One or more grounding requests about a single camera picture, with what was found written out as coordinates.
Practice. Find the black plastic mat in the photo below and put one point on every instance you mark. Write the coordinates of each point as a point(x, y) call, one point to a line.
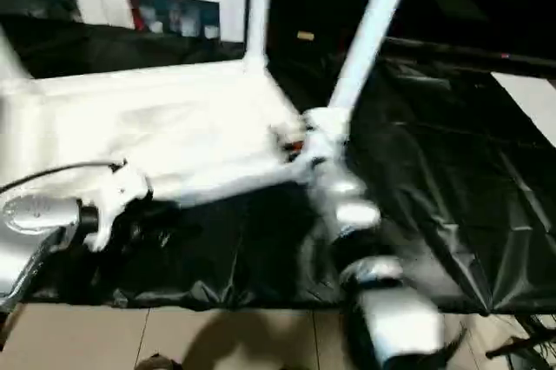
point(456, 170)

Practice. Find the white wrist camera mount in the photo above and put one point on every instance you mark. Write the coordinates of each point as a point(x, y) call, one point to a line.
point(117, 187)
point(323, 135)

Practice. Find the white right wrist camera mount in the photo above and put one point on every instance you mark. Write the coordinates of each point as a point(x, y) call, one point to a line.
point(323, 135)

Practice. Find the grey robot torso piece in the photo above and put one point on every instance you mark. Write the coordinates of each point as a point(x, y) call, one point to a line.
point(158, 363)

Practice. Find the white flat board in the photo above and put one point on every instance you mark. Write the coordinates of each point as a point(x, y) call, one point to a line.
point(530, 101)

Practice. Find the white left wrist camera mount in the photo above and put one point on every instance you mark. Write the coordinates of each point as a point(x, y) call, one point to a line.
point(117, 187)

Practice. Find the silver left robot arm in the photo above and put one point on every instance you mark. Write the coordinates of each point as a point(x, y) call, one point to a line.
point(35, 213)

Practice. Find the black metal floor stand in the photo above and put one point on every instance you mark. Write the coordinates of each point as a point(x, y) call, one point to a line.
point(508, 346)

